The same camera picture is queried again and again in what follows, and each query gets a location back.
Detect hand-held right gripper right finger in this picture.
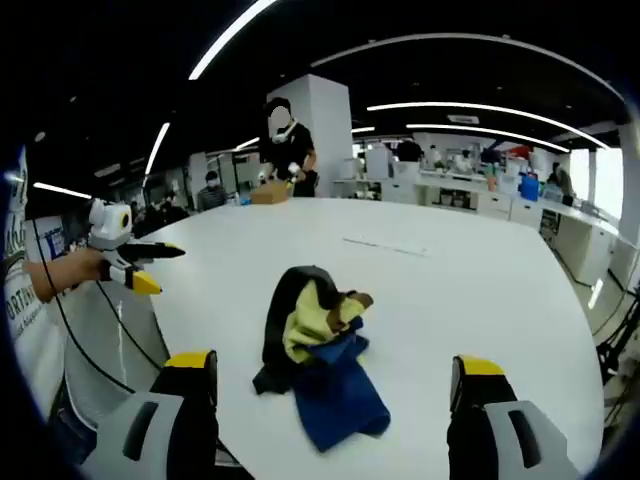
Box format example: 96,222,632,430
446,354,581,480

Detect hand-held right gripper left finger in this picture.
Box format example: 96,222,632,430
97,349,220,480

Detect yellow blue grey garment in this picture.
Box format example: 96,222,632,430
252,265,391,454

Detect person's left hand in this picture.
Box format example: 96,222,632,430
72,248,114,286

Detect grey mesh chair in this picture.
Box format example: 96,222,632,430
59,282,172,429

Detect brown cardboard box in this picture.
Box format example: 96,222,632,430
249,180,292,205

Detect white counter cabinets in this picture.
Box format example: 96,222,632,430
414,167,624,287

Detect blue container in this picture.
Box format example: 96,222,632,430
518,173,542,202

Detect black cable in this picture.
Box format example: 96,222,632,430
30,217,169,394

